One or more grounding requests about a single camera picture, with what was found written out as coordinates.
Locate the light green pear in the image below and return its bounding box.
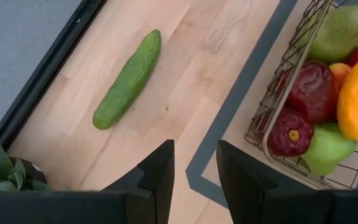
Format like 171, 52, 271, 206
300, 123, 357, 177

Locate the bronze wire basket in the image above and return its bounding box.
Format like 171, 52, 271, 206
244, 0, 358, 191

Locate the beige mat with grey border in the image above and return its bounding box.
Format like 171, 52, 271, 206
185, 0, 358, 208

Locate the green spiky leafy plant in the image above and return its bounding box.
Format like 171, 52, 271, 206
0, 139, 55, 195

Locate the green cucumber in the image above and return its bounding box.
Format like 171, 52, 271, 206
92, 29, 162, 131

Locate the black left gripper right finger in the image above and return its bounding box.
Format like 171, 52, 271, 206
216, 139, 358, 224

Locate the black aluminium rig frame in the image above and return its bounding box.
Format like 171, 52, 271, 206
0, 0, 108, 155

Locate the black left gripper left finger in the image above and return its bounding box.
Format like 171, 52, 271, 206
0, 139, 175, 224

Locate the dark red apple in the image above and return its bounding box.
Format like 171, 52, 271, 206
280, 60, 340, 124
259, 107, 315, 157

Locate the olive green pear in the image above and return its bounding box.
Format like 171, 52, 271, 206
306, 3, 358, 64

